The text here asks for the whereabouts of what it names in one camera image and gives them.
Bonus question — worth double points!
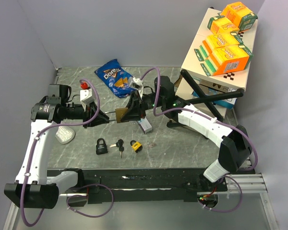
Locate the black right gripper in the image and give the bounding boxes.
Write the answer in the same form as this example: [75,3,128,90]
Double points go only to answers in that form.
[120,90,165,122]

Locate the brass padlock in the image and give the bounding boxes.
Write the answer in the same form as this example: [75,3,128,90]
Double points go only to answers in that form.
[104,107,128,123]

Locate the black padlock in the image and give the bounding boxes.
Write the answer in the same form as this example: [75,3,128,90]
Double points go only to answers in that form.
[96,138,108,155]

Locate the black headed keys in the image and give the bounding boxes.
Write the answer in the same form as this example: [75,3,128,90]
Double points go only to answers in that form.
[109,139,124,158]

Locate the yellow padlock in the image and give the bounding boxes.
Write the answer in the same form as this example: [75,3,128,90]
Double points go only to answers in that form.
[130,140,143,153]

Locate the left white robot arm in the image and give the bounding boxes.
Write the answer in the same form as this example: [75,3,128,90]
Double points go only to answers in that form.
[4,82,108,209]

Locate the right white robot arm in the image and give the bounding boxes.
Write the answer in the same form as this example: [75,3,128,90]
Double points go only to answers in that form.
[121,76,255,191]

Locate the purple white toothpaste box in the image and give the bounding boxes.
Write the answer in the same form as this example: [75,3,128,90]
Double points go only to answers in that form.
[136,117,153,134]

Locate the blue Doritos chip bag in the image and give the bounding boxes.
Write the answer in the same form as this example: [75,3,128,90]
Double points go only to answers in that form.
[94,59,135,98]

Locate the white mesh scrubbing pad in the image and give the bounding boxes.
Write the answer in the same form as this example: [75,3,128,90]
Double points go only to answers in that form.
[55,126,75,144]

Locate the blue box under shelf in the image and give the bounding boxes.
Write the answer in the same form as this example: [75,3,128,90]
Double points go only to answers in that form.
[189,91,243,109]

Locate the orange sponge pack front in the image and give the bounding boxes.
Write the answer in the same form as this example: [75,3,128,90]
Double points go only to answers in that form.
[200,45,253,77]

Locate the orange sponge pack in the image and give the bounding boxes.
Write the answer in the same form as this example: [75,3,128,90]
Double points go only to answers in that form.
[207,15,240,35]
[220,1,258,31]
[200,45,253,77]

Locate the orange sponge pack top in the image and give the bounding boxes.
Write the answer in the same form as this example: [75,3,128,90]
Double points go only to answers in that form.
[220,1,258,31]

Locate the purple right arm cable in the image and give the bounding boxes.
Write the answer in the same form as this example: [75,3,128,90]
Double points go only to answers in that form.
[140,67,259,171]

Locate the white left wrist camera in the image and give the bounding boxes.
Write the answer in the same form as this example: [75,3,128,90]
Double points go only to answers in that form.
[80,82,95,108]

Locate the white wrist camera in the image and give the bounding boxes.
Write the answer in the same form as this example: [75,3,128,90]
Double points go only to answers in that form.
[80,82,95,108]
[128,77,144,98]

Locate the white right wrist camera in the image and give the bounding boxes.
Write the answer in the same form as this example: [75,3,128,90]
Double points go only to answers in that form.
[128,77,144,98]

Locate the white shelf with black frame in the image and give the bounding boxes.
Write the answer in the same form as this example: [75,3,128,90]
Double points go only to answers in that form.
[176,8,258,121]

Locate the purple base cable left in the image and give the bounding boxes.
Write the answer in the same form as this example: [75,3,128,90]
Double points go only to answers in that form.
[66,184,114,219]

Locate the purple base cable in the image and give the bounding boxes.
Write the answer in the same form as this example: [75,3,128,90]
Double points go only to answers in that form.
[201,175,243,213]
[66,184,114,219]

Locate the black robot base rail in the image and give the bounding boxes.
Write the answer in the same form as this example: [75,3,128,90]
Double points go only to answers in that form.
[55,167,228,204]

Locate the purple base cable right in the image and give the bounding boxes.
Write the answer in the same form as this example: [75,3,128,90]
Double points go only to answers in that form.
[201,175,243,213]

